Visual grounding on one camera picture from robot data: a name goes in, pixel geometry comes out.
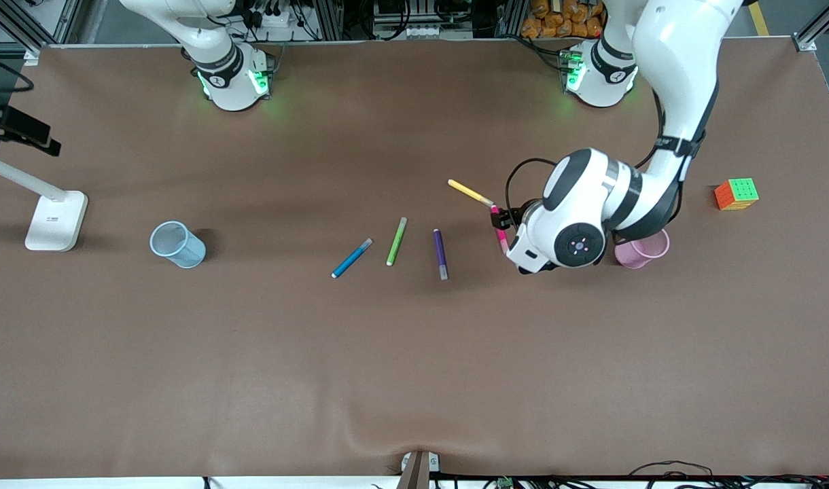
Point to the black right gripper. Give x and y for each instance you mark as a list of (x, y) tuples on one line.
[(22, 125)]

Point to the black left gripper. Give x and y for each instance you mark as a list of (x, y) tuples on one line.
[(509, 219)]

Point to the pink marker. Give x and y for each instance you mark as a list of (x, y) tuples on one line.
[(501, 238)]

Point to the blue marker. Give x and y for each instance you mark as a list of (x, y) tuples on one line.
[(351, 259)]

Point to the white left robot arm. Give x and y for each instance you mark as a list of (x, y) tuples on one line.
[(673, 81)]

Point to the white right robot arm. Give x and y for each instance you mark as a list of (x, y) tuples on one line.
[(227, 75)]

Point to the yellow marker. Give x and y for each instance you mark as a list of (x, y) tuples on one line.
[(469, 192)]

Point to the purple marker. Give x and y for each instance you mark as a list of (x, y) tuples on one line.
[(439, 252)]

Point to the white desk lamp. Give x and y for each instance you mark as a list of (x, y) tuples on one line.
[(56, 221)]

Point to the green marker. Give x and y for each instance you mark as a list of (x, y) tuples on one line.
[(397, 241)]

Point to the translucent pink cup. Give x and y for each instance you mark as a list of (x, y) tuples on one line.
[(639, 255)]

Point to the translucent blue cup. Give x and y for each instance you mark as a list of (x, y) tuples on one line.
[(183, 250)]

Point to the white power strip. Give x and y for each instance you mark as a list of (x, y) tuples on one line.
[(428, 30)]

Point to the orange snack bags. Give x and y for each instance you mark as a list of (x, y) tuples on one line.
[(557, 20)]

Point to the colourful puzzle cube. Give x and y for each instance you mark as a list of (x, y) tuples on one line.
[(737, 195)]

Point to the aluminium frame post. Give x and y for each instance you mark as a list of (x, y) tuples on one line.
[(10, 27), (819, 37)]

